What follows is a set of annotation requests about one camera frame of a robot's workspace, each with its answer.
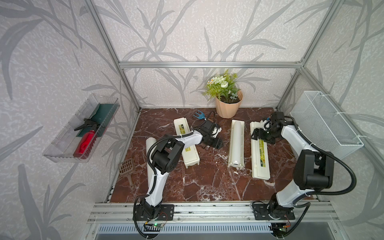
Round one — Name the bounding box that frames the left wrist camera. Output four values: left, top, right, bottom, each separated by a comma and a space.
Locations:
211, 127, 222, 138

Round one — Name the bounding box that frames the white wire mesh basket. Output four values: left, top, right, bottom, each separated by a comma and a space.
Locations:
290, 91, 364, 159

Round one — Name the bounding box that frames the clear plastic wall tray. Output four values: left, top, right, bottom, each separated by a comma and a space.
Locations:
43, 94, 120, 163

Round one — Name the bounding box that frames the brown plastic scoop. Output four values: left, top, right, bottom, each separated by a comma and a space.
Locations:
118, 158, 135, 189

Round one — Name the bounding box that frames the potted green plant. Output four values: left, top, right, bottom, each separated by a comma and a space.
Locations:
203, 70, 243, 119

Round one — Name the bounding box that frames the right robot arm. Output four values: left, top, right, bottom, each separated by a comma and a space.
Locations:
250, 112, 357, 220

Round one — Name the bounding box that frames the blue garden hand rake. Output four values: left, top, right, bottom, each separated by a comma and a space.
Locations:
193, 110, 207, 120

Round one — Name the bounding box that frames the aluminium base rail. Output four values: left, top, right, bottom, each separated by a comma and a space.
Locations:
87, 200, 340, 224

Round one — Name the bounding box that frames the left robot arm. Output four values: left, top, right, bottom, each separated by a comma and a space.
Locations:
133, 118, 223, 221

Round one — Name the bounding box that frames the red spray bottle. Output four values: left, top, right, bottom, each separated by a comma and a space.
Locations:
73, 130, 97, 160

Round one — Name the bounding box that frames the white wrap dispenser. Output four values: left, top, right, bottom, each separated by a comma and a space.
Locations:
174, 118, 200, 168
227, 119, 271, 181

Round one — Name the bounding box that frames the plastic wrap roll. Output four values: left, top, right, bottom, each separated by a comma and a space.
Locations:
228, 120, 245, 169
145, 137, 158, 187

